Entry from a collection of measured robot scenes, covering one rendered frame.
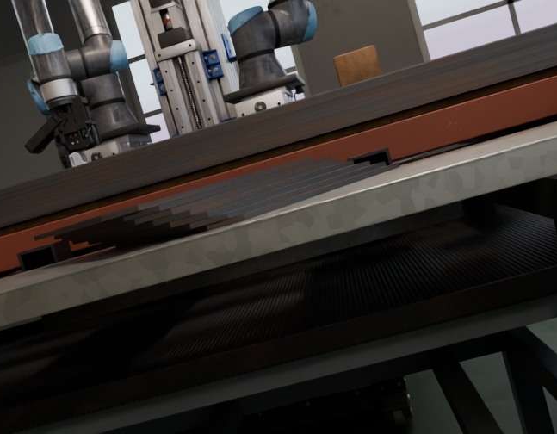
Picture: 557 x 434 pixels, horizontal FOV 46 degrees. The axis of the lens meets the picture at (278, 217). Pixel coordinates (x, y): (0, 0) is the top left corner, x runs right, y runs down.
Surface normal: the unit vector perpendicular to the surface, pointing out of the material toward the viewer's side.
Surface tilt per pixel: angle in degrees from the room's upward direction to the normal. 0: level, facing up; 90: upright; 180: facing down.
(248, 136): 90
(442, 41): 90
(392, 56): 90
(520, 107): 90
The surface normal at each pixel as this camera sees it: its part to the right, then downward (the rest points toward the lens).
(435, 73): -0.08, 0.09
